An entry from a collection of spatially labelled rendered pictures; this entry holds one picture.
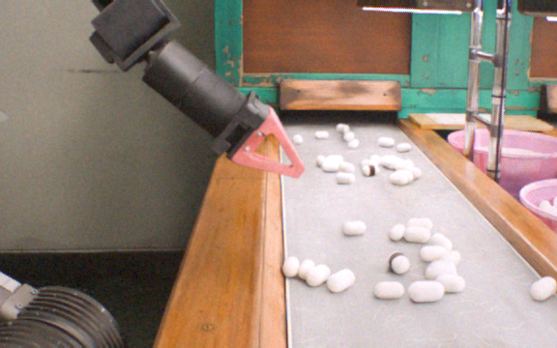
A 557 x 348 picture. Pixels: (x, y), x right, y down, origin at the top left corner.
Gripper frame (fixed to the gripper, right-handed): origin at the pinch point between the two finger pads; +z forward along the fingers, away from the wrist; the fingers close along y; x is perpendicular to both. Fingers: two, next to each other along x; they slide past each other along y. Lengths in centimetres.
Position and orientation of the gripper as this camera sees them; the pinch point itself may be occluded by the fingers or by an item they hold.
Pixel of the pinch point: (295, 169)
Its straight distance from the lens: 72.7
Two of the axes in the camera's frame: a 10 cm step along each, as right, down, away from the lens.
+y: 0.0, -2.6, 9.7
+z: 7.7, 6.1, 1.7
